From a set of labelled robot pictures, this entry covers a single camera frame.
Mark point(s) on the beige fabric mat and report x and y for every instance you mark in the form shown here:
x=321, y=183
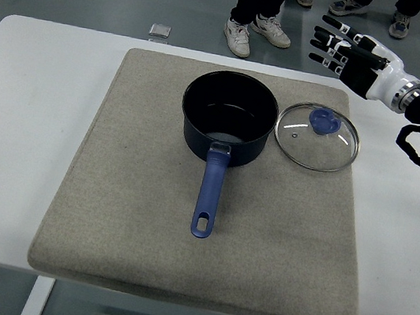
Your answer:
x=148, y=195

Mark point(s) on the silver floor socket cover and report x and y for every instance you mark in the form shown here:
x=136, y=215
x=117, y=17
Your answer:
x=160, y=30

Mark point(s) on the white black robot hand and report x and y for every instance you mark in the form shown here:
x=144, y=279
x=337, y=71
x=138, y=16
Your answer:
x=361, y=75

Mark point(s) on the person with grey sneakers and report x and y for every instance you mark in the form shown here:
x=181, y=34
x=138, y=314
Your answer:
x=348, y=5

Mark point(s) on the glass lid with blue knob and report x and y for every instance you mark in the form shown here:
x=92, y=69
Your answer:
x=314, y=152

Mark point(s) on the white table leg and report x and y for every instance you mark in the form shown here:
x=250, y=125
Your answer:
x=36, y=298

